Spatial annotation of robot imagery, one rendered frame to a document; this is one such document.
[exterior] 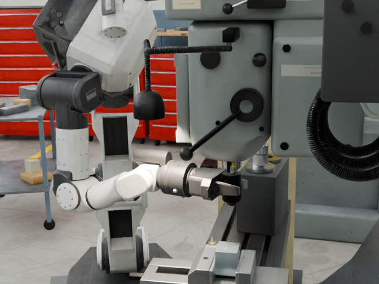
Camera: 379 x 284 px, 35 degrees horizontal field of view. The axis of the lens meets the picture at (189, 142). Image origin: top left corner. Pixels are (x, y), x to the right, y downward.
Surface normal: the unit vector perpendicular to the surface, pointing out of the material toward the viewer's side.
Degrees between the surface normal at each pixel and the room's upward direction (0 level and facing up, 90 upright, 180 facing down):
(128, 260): 103
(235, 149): 118
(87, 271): 0
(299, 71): 90
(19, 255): 0
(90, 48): 57
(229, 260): 90
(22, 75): 90
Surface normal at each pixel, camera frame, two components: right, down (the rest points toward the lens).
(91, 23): 0.08, -0.30
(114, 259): 0.11, 0.47
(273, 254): -0.02, -0.96
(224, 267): -0.20, 0.26
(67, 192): -0.56, 0.14
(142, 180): -0.45, 0.37
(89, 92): 0.90, 0.09
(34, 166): 0.70, 0.18
